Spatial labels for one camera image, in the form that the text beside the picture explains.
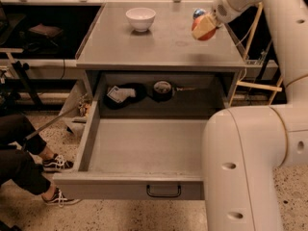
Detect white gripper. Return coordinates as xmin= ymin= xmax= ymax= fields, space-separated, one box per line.
xmin=191 ymin=0 xmax=242 ymax=40

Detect red apple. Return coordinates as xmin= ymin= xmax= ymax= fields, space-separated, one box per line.
xmin=191 ymin=14 xmax=218 ymax=42

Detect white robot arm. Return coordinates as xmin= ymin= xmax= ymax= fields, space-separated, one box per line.
xmin=192 ymin=0 xmax=308 ymax=231

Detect grey counter cabinet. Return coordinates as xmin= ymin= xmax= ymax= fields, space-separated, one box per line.
xmin=77 ymin=2 xmax=244 ymax=118

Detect open grey top drawer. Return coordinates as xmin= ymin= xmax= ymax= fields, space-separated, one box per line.
xmin=54 ymin=101 xmax=205 ymax=200

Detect crushed blue soda can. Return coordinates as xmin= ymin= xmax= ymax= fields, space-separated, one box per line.
xmin=192 ymin=8 xmax=206 ymax=19

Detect white ceramic bowl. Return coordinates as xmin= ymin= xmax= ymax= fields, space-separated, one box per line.
xmin=126 ymin=8 xmax=156 ymax=32

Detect clear plastic bag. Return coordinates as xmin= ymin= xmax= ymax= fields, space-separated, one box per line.
xmin=58 ymin=80 xmax=93 ymax=138

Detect long stick pole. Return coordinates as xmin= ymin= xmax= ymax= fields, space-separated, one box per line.
xmin=24 ymin=106 xmax=77 ymax=141

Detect black white sneaker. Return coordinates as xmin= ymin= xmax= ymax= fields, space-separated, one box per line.
xmin=42 ymin=154 xmax=73 ymax=172

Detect seated person dark trousers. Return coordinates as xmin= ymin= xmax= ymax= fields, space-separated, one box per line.
xmin=0 ymin=115 xmax=51 ymax=195

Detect wooden frame stand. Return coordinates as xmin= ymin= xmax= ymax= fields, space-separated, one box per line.
xmin=227 ymin=3 xmax=284 ymax=106

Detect black drawer handle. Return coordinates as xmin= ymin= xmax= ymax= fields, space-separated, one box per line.
xmin=146 ymin=185 xmax=182 ymax=198

